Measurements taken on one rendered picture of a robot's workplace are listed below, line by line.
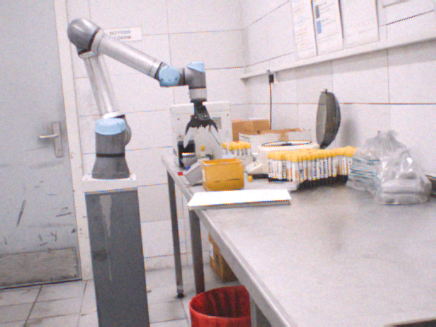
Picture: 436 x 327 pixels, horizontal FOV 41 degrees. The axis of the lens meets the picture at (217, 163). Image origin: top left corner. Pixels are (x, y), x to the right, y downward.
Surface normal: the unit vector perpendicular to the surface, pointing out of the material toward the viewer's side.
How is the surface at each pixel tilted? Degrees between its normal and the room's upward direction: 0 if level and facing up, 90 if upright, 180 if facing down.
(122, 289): 90
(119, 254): 90
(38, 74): 90
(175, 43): 90
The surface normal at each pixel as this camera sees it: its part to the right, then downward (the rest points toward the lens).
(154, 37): 0.16, 0.11
